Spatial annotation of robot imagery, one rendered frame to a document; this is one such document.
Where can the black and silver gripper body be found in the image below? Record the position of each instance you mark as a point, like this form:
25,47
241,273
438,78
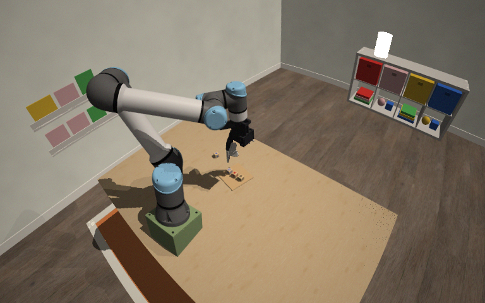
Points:
242,132

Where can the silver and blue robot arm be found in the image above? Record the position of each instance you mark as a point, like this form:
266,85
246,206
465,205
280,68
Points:
110,91

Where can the tan square mat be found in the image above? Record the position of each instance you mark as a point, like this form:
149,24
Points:
233,182

